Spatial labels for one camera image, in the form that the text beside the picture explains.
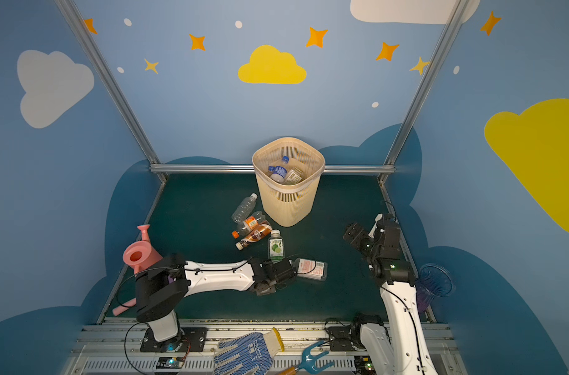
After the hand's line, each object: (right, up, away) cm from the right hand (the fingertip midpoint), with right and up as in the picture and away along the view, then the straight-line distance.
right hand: (358, 230), depth 78 cm
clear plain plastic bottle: (-43, +6, +26) cm, 51 cm away
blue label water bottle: (-27, +22, +17) cm, 39 cm away
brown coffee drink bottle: (-35, -3, +18) cm, 39 cm away
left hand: (-31, -18, +9) cm, 37 cm away
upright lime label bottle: (-29, -9, +15) cm, 33 cm away
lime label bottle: (-21, +20, +21) cm, 36 cm away
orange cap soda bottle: (-40, 0, +20) cm, 45 cm away
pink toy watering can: (-76, -9, +3) cm, 77 cm away
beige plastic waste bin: (-24, +8, +11) cm, 27 cm away
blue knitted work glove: (-36, -38, -6) cm, 52 cm away
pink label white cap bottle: (-15, -16, +8) cm, 23 cm away
